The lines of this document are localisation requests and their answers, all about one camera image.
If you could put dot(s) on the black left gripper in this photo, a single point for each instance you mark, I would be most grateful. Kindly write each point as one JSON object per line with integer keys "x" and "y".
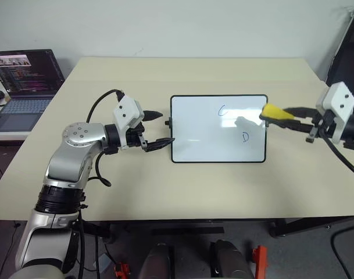
{"x": 135, "y": 136}

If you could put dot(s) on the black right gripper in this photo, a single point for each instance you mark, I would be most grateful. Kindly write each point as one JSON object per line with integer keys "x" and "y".
{"x": 323, "y": 125}

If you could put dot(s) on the yellow eraser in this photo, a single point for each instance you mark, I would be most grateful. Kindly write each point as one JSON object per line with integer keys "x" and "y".
{"x": 274, "y": 112}

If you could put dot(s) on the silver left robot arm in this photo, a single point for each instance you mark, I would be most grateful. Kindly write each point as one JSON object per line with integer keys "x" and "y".
{"x": 69, "y": 162}

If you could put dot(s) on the black framed whiteboard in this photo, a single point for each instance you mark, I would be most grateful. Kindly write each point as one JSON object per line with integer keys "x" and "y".
{"x": 205, "y": 142}

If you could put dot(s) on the black panel with white edge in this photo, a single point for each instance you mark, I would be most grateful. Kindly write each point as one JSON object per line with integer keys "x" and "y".
{"x": 346, "y": 52}

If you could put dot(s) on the open grey laptop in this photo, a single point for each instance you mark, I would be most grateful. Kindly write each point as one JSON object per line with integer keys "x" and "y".
{"x": 25, "y": 87}

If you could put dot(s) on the orange red clamp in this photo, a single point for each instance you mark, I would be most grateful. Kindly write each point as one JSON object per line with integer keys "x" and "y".
{"x": 121, "y": 270}
{"x": 260, "y": 261}

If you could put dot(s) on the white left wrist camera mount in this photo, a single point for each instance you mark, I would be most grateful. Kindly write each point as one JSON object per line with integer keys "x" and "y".
{"x": 127, "y": 109}

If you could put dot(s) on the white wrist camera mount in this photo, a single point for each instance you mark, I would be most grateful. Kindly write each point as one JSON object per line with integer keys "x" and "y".
{"x": 127, "y": 109}
{"x": 338, "y": 98}

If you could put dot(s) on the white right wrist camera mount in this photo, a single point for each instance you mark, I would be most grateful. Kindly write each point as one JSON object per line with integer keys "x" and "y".
{"x": 338, "y": 98}

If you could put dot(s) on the black table frame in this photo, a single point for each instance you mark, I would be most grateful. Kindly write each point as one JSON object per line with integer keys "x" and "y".
{"x": 304, "y": 225}

